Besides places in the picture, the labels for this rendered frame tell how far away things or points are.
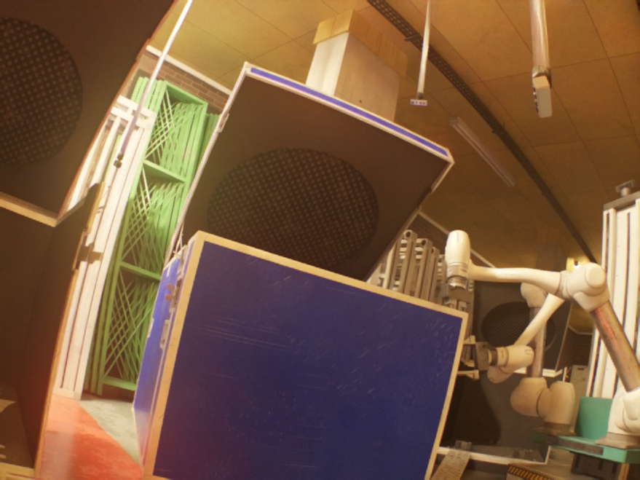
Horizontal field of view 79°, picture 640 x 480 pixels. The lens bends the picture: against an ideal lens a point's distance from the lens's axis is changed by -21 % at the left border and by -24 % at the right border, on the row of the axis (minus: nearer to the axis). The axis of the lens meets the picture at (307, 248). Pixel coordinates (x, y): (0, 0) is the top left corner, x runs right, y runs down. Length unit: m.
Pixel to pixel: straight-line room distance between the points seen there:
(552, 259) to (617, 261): 4.65
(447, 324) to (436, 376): 0.20
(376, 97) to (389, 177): 1.49
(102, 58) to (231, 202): 1.02
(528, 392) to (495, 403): 2.29
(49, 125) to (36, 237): 0.50
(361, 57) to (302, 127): 1.68
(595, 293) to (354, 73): 2.41
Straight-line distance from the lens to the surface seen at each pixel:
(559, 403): 2.48
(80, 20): 1.81
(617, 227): 2.76
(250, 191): 2.33
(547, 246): 7.40
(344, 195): 2.36
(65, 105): 2.00
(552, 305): 2.39
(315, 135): 2.12
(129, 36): 1.80
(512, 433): 4.86
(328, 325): 1.55
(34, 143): 2.11
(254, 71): 2.00
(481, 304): 4.36
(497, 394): 4.85
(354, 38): 3.71
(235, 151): 2.16
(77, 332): 3.22
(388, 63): 3.91
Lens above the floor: 0.66
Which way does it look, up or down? 13 degrees up
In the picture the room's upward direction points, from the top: 13 degrees clockwise
